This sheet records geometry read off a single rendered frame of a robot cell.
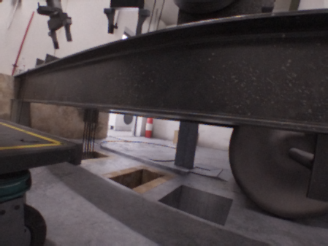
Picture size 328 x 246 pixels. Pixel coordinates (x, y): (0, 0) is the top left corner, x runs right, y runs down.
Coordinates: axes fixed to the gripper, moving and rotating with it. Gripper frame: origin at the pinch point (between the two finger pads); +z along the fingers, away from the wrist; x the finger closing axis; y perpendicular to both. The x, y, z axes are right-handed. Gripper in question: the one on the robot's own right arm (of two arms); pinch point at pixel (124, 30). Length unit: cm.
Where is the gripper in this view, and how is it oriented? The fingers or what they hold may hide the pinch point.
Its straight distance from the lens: 72.6
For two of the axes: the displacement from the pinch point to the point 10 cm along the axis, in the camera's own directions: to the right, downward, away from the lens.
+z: -1.5, 9.0, 4.1
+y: -2.9, 3.6, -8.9
